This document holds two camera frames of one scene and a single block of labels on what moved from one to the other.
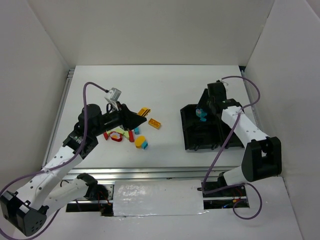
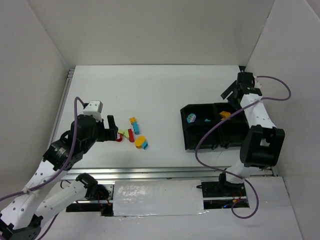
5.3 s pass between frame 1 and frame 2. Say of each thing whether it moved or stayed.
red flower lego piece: stayed
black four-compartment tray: stayed
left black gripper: moved
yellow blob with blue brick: stayed
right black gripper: moved
